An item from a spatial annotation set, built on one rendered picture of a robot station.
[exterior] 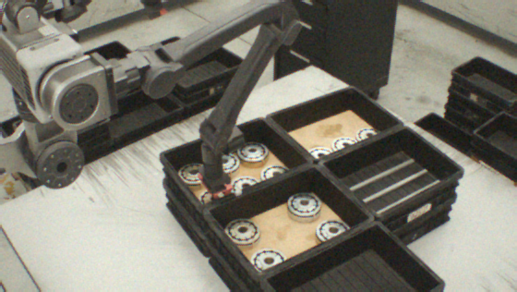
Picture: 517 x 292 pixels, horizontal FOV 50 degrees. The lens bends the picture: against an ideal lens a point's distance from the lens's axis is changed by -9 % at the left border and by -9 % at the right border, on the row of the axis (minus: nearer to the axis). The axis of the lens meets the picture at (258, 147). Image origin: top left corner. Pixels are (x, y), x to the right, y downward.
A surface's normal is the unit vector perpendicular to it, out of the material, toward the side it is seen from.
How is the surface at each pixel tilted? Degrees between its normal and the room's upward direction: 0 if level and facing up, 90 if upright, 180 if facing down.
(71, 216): 0
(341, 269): 0
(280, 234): 0
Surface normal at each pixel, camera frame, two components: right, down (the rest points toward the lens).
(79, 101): 0.64, 0.47
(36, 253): 0.01, -0.79
